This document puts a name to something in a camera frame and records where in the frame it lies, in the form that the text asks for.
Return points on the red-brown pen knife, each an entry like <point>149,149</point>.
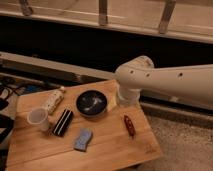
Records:
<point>129,126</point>

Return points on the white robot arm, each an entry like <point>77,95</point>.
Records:
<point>192,83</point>

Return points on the blue sponge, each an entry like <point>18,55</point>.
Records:
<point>83,139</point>

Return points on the white patterned bottle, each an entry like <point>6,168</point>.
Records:
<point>54,100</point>

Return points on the grey metal rail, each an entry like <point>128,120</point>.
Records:
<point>53,69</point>

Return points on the black bowl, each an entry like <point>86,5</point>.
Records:
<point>91,103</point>

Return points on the wooden board table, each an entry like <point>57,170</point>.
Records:
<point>119,138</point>

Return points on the black whiteboard eraser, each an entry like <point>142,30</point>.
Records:
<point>63,123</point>

